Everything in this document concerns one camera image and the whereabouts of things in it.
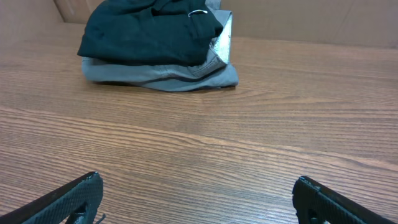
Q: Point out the folded black garment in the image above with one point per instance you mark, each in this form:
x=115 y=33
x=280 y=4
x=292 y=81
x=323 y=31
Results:
x=151 y=32

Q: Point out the folded grey garment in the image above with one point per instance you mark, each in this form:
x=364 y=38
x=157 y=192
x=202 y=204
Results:
x=216 y=72

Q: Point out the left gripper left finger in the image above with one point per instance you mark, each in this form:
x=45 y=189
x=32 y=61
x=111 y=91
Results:
x=75 y=202

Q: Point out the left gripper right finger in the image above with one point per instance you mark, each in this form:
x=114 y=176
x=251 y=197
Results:
x=317 y=204

